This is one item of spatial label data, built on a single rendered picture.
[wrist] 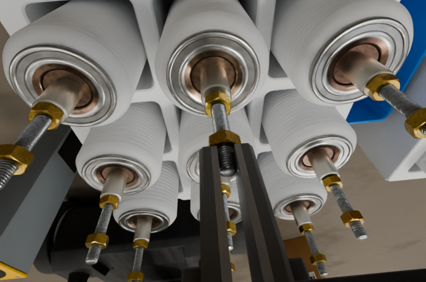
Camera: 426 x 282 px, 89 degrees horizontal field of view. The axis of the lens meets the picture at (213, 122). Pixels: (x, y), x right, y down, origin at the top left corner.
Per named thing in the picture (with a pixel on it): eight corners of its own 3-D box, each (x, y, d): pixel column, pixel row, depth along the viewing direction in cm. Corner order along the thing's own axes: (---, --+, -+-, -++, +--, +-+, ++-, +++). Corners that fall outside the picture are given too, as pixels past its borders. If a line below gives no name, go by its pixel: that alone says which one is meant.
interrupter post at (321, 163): (327, 158, 26) (341, 182, 24) (307, 163, 27) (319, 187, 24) (327, 146, 25) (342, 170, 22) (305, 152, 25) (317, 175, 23)
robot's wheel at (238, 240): (238, 201, 81) (248, 262, 66) (224, 203, 81) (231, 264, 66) (236, 169, 68) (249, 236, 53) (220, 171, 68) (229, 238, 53)
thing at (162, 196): (150, 112, 42) (130, 197, 29) (190, 134, 47) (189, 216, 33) (127, 140, 47) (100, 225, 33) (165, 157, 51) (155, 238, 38)
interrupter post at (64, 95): (80, 75, 17) (61, 99, 15) (89, 100, 19) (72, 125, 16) (47, 73, 17) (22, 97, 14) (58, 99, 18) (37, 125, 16)
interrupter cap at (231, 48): (277, 54, 17) (279, 57, 17) (230, 120, 21) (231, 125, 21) (187, 8, 15) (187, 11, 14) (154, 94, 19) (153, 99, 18)
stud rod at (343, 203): (329, 168, 25) (369, 238, 19) (320, 172, 25) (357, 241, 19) (327, 163, 24) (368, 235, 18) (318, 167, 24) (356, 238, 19)
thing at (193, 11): (250, -3, 30) (296, 49, 17) (218, 56, 36) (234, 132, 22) (186, -41, 27) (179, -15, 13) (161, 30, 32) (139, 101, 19)
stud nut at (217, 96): (235, 99, 15) (237, 106, 14) (221, 115, 16) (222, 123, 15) (212, 86, 14) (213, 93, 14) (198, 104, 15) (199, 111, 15)
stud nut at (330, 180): (340, 181, 24) (344, 188, 23) (324, 186, 24) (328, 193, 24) (336, 172, 22) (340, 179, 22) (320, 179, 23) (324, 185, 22)
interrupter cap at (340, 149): (348, 165, 28) (351, 169, 27) (289, 180, 29) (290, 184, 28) (352, 123, 23) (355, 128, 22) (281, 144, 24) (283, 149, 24)
